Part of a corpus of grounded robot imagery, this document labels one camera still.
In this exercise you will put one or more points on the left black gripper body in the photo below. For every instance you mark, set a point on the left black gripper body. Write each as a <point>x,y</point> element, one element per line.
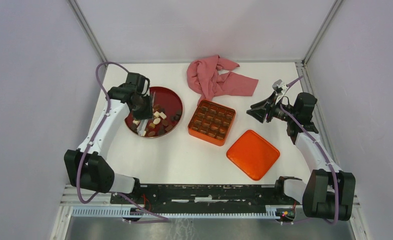
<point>144,110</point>

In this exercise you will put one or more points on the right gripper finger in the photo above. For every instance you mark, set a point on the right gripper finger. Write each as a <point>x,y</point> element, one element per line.
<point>260,114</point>
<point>264,105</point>

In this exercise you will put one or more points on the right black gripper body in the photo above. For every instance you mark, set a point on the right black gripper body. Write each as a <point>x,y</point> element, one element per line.
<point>274,110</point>

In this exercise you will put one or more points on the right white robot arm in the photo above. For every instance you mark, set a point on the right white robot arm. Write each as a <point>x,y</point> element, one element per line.
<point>329,192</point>

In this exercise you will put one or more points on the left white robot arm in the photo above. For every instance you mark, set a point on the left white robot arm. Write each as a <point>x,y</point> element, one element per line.
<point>87,166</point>

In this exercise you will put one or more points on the white chocolate piece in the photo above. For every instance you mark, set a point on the white chocolate piece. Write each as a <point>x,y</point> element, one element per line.
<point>163,115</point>

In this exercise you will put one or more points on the orange chocolate box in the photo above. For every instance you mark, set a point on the orange chocolate box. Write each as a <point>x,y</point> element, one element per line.
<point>211,122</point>

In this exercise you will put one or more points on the round dark red plate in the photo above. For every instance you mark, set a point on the round dark red plate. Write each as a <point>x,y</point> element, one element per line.
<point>166,101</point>

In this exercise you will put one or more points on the orange box lid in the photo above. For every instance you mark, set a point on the orange box lid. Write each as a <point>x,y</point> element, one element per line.
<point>253,155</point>

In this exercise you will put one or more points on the pink cloth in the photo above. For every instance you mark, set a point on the pink cloth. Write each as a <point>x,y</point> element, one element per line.
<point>214,76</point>

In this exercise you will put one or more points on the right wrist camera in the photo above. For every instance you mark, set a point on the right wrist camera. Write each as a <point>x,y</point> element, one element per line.
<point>279,89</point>

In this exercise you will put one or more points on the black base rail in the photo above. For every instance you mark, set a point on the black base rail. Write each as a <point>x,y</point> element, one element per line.
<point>209,199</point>

